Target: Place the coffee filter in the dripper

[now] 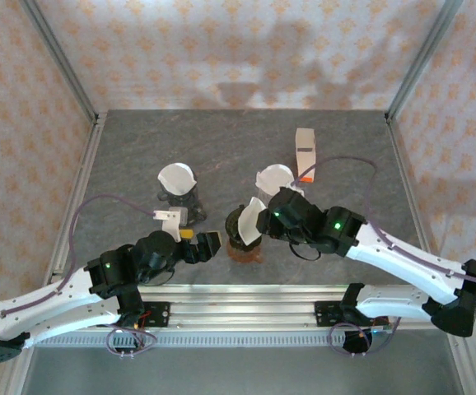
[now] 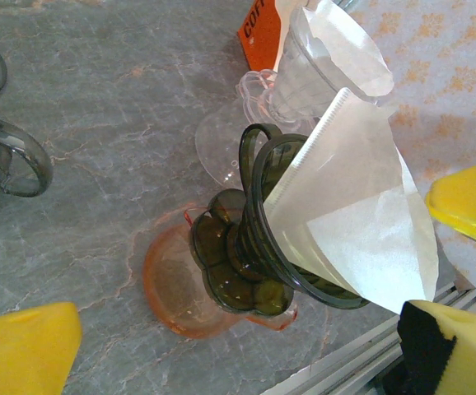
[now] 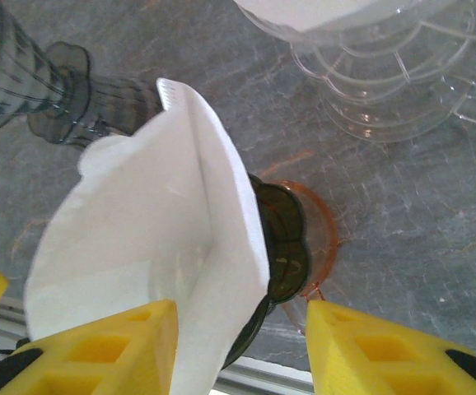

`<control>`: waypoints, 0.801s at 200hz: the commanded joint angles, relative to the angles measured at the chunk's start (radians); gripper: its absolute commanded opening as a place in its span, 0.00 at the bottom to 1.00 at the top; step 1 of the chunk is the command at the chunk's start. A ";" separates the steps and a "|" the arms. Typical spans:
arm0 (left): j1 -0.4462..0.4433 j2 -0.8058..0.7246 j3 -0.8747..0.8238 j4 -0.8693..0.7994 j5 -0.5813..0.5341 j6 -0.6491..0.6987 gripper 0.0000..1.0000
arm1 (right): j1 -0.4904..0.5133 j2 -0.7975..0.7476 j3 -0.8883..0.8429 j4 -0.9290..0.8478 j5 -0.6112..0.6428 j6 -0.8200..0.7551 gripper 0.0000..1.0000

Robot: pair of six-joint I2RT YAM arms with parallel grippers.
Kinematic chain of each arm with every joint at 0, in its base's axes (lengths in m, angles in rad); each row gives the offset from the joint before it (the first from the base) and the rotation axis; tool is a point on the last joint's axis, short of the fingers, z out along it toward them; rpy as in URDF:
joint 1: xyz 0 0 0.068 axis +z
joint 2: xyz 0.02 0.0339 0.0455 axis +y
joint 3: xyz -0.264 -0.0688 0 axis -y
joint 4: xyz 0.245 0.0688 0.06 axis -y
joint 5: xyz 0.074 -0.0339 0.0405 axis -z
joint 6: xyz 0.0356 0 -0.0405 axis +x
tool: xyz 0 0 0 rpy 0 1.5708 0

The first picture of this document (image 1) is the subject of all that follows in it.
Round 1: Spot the white paper coffee filter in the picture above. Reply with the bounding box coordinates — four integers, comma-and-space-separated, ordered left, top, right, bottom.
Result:
157, 163, 198, 197
237, 196, 264, 244
255, 163, 296, 198

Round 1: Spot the dark green glass dripper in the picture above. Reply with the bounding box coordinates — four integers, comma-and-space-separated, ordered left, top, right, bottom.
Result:
224, 205, 264, 253

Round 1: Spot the smoky grey glass dripper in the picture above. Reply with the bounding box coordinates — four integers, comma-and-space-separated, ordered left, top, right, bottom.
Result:
157, 164, 201, 208

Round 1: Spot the orange glass server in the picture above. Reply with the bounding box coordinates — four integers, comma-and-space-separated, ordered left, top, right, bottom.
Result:
227, 240, 265, 265

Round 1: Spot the coffee filter pack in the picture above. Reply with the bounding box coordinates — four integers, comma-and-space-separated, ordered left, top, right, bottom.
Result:
294, 127, 318, 184

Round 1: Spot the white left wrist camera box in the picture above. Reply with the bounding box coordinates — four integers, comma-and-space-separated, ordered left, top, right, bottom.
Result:
152, 207, 189, 244

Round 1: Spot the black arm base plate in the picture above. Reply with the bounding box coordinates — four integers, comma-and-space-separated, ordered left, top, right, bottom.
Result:
314, 300, 390, 328
138, 301, 171, 329

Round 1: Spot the aluminium mounting rail beam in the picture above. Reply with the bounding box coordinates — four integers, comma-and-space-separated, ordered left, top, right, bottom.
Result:
18, 282, 469, 331

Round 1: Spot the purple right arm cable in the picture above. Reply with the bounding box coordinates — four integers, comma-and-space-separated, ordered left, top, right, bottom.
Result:
291, 156, 476, 318

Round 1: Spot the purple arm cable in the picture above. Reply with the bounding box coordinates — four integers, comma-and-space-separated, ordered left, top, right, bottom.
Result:
0, 193, 156, 328
291, 156, 476, 318

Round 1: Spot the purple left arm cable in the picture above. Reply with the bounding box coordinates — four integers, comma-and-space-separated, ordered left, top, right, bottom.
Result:
0, 193, 156, 328

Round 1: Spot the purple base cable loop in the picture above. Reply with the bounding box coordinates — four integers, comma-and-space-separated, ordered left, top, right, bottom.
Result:
105, 310, 161, 360
328, 316, 402, 358

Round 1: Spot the white slotted cable duct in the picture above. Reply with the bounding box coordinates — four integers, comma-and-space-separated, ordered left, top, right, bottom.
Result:
34, 332, 457, 349

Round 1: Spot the aluminium table side rail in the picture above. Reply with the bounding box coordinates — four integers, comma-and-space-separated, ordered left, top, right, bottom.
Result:
384, 117, 447, 297
46, 113, 108, 289

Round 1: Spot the aluminium frame leg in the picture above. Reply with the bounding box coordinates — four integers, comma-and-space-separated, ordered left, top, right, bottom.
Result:
446, 335, 476, 395
0, 364, 29, 395

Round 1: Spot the aluminium frame post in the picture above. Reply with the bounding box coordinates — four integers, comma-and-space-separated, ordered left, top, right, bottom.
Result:
18, 0, 101, 123
385, 0, 465, 123

